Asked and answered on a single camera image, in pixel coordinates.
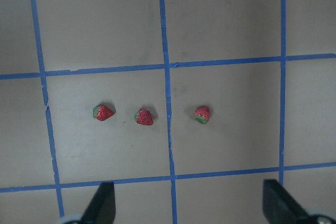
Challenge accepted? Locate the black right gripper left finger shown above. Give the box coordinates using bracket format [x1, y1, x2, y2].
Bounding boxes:
[81, 182, 116, 224]

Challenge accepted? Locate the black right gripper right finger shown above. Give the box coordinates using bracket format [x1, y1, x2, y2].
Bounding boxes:
[262, 179, 311, 224]

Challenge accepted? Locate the red strawberry picked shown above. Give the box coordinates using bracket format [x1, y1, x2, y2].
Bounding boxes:
[92, 104, 114, 122]
[194, 106, 211, 124]
[134, 109, 154, 126]

